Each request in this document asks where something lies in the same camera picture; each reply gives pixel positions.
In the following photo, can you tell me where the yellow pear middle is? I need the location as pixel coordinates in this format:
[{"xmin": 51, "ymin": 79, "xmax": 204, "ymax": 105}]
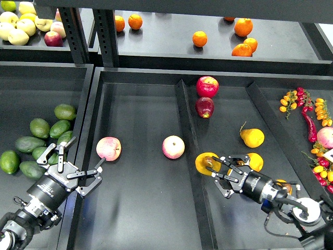
[{"xmin": 237, "ymin": 153, "xmax": 264, "ymax": 172}]

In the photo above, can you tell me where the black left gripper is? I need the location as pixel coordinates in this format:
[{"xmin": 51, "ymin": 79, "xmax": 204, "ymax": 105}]
[{"xmin": 27, "ymin": 136, "xmax": 107, "ymax": 210}]

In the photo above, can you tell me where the dark avocado bottom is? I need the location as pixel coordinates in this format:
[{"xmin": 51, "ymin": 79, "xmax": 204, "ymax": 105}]
[{"xmin": 19, "ymin": 161, "xmax": 46, "ymax": 180}]

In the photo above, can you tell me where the dark red apple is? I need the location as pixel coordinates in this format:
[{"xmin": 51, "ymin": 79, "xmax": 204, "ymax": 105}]
[{"xmin": 195, "ymin": 97, "xmax": 214, "ymax": 119}]

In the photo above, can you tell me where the light green avocado far left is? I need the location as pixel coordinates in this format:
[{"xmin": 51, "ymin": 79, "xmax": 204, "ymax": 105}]
[{"xmin": 1, "ymin": 150, "xmax": 20, "ymax": 174}]

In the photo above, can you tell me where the black divided main tray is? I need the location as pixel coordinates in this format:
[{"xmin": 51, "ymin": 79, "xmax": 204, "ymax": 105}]
[{"xmin": 57, "ymin": 68, "xmax": 332, "ymax": 249}]

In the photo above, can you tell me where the yellow pear brown end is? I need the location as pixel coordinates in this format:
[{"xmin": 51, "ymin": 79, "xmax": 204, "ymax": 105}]
[{"xmin": 276, "ymin": 179, "xmax": 292, "ymax": 195}]

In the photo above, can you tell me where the white label card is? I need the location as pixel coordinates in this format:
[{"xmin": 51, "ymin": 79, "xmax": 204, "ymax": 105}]
[{"xmin": 323, "ymin": 149, "xmax": 333, "ymax": 162}]

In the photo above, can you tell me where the bright red apple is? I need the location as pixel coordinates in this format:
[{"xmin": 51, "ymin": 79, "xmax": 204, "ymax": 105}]
[{"xmin": 196, "ymin": 76, "xmax": 219, "ymax": 98}]

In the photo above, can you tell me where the orange cherry tomato bunch left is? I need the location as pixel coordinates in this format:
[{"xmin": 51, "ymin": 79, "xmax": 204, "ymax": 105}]
[{"xmin": 279, "ymin": 90, "xmax": 298, "ymax": 120}]

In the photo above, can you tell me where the pink peach right edge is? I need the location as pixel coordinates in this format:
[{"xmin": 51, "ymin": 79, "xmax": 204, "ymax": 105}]
[{"xmin": 317, "ymin": 127, "xmax": 333, "ymax": 149}]

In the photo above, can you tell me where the orange centre shelf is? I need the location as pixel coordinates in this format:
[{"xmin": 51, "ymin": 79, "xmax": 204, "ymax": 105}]
[{"xmin": 192, "ymin": 31, "xmax": 208, "ymax": 47}]

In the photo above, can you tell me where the black upper left tray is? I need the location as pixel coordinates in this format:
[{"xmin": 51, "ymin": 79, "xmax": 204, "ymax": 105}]
[{"xmin": 0, "ymin": 5, "xmax": 96, "ymax": 64}]

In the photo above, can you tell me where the pale yellow apple front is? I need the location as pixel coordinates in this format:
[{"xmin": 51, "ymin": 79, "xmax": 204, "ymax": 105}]
[{"xmin": 8, "ymin": 29, "xmax": 29, "ymax": 46}]

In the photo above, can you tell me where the pale peach on shelf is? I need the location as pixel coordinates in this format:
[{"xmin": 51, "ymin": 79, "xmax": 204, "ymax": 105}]
[{"xmin": 50, "ymin": 21, "xmax": 66, "ymax": 39}]

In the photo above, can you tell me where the red chili pepper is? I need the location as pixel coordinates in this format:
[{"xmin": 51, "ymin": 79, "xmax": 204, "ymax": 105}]
[{"xmin": 301, "ymin": 106, "xmax": 317, "ymax": 143}]

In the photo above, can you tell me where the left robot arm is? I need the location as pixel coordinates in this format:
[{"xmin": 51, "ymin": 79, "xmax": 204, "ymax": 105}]
[{"xmin": 1, "ymin": 137, "xmax": 106, "ymax": 249}]

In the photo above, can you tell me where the black perforated post left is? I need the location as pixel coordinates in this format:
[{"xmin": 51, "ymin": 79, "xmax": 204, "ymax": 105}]
[{"xmin": 58, "ymin": 7, "xmax": 90, "ymax": 64}]

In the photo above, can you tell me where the green avocado upper left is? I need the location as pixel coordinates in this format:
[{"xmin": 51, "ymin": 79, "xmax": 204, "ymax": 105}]
[{"xmin": 29, "ymin": 118, "xmax": 50, "ymax": 139}]

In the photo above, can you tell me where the black perforated post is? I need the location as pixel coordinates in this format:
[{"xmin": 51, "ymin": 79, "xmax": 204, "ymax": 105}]
[
  {"xmin": 58, "ymin": 7, "xmax": 90, "ymax": 64},
  {"xmin": 93, "ymin": 9, "xmax": 120, "ymax": 68}
]

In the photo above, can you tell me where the orange cherry tomato bunch right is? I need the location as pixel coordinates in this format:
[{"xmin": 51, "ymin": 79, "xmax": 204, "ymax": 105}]
[{"xmin": 315, "ymin": 98, "xmax": 332, "ymax": 127}]

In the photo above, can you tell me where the pink apple centre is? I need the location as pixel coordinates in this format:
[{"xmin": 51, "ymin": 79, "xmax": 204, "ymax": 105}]
[{"xmin": 162, "ymin": 135, "xmax": 185, "ymax": 159}]

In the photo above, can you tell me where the green avocado top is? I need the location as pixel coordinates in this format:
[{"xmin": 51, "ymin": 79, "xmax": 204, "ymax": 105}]
[{"xmin": 54, "ymin": 104, "xmax": 76, "ymax": 120}]

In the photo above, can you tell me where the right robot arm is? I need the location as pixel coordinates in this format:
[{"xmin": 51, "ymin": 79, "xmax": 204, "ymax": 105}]
[{"xmin": 206, "ymin": 155, "xmax": 332, "ymax": 249}]

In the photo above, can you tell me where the pink apple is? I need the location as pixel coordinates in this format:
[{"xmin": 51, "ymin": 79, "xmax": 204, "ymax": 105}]
[
  {"xmin": 162, "ymin": 135, "xmax": 185, "ymax": 159},
  {"xmin": 96, "ymin": 136, "xmax": 122, "ymax": 161}
]

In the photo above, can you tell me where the orange cherry tomato bunch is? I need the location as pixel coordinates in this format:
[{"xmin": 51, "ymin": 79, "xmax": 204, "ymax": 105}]
[
  {"xmin": 315, "ymin": 98, "xmax": 332, "ymax": 127},
  {"xmin": 279, "ymin": 90, "xmax": 298, "ymax": 120}
]

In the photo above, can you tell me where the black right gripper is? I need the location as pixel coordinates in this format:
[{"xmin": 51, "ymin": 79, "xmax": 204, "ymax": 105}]
[{"xmin": 210, "ymin": 155, "xmax": 273, "ymax": 203}]

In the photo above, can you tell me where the yellow pear with stem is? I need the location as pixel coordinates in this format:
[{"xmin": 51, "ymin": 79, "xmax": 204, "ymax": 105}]
[{"xmin": 195, "ymin": 152, "xmax": 221, "ymax": 176}]

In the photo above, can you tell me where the dark avocado left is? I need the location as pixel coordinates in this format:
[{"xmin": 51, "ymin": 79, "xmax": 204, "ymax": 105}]
[{"xmin": 15, "ymin": 136, "xmax": 46, "ymax": 153}]

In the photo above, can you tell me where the green avocado by wall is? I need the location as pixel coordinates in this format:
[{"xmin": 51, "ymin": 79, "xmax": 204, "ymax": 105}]
[{"xmin": 57, "ymin": 131, "xmax": 73, "ymax": 145}]

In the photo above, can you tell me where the green avocado upper right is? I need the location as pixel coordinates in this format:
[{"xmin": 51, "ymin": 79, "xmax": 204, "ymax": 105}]
[{"xmin": 49, "ymin": 120, "xmax": 71, "ymax": 139}]

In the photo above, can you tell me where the red cherry tomato bunch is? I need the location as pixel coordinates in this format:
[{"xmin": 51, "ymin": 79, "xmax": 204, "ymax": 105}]
[{"xmin": 297, "ymin": 87, "xmax": 314, "ymax": 113}]

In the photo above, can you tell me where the red apple on shelf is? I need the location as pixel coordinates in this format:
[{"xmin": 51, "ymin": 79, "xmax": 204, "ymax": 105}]
[{"xmin": 44, "ymin": 31, "xmax": 63, "ymax": 47}]

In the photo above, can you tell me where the orange front right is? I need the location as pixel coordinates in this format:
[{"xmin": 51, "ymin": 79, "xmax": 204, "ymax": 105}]
[{"xmin": 232, "ymin": 43, "xmax": 252, "ymax": 57}]

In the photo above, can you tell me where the orange right small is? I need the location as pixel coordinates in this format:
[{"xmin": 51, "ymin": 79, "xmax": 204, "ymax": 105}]
[{"xmin": 244, "ymin": 37, "xmax": 258, "ymax": 53}]

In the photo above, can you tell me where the black perforated post right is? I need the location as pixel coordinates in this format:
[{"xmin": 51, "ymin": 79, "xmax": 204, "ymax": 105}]
[{"xmin": 93, "ymin": 9, "xmax": 120, "ymax": 68}]

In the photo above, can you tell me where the pink apple left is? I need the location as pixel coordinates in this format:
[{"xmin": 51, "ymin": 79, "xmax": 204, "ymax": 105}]
[{"xmin": 96, "ymin": 136, "xmax": 122, "ymax": 161}]

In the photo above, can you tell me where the mixed cherry tomato bunch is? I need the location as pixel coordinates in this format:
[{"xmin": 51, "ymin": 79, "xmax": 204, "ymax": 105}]
[{"xmin": 302, "ymin": 141, "xmax": 332, "ymax": 194}]

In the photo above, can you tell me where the yellow pear upper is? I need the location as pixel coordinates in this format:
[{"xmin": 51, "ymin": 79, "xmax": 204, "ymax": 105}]
[{"xmin": 239, "ymin": 121, "xmax": 265, "ymax": 148}]

